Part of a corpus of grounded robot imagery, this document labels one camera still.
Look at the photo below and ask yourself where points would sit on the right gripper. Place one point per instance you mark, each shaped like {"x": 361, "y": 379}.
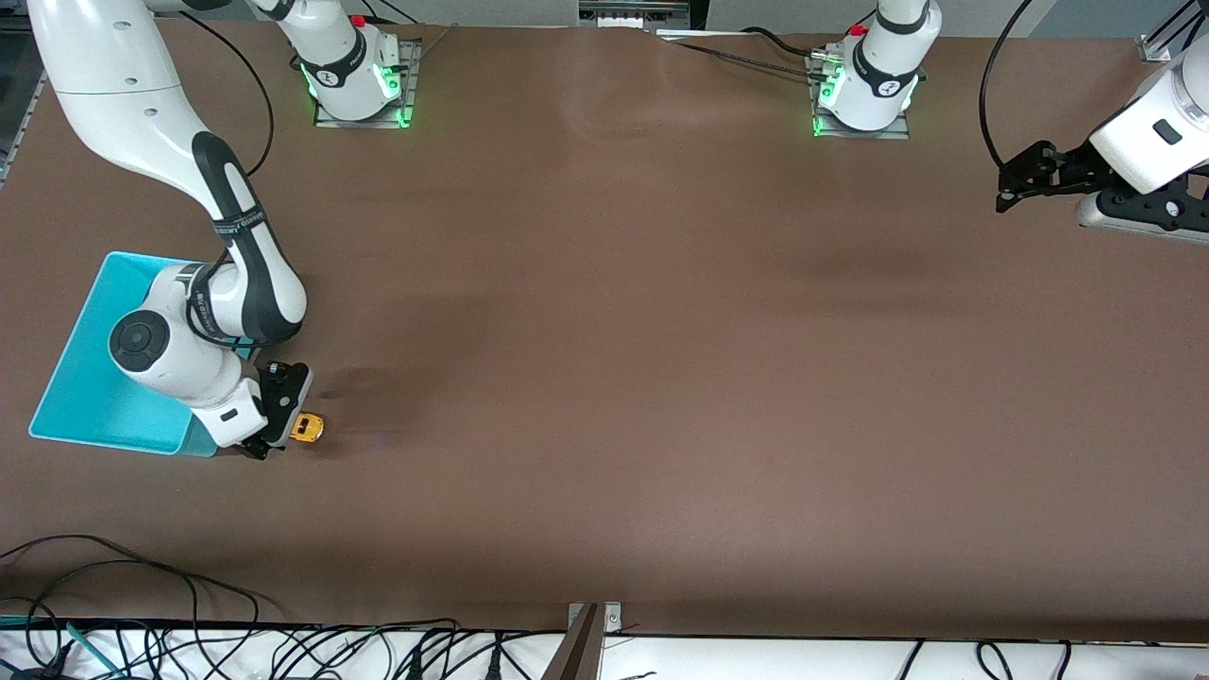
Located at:
{"x": 256, "y": 448}

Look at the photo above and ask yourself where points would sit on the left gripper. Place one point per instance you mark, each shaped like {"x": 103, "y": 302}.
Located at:
{"x": 1071, "y": 168}

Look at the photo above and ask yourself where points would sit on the yellow beetle toy car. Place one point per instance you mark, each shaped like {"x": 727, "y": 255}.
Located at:
{"x": 307, "y": 430}

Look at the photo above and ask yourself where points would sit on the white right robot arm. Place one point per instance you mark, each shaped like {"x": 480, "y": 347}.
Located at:
{"x": 123, "y": 85}

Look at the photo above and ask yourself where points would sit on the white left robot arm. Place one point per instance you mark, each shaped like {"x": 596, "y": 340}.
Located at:
{"x": 883, "y": 57}

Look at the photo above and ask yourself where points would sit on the turquoise plastic bin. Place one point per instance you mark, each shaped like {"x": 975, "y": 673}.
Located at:
{"x": 85, "y": 378}

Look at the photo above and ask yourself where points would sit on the black power plug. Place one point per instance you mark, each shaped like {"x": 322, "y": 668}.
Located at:
{"x": 413, "y": 666}
{"x": 493, "y": 663}

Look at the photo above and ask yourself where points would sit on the white flat strip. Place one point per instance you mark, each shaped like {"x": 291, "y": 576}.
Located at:
{"x": 699, "y": 34}

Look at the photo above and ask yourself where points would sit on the grey metal device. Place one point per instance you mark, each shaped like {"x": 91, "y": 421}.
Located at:
{"x": 642, "y": 11}

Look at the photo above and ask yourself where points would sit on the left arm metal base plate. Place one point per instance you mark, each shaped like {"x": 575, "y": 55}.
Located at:
{"x": 897, "y": 132}

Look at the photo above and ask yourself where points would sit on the aluminium corner bracket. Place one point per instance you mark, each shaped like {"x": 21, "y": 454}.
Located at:
{"x": 1154, "y": 49}

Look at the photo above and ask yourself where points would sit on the dark grey camera pole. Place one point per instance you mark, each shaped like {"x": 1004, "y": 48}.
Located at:
{"x": 578, "y": 652}

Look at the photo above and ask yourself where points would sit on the grey metal clamp bracket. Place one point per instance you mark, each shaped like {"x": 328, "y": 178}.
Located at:
{"x": 612, "y": 619}

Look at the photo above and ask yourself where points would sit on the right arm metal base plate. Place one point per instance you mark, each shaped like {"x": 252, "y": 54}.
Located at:
{"x": 412, "y": 85}

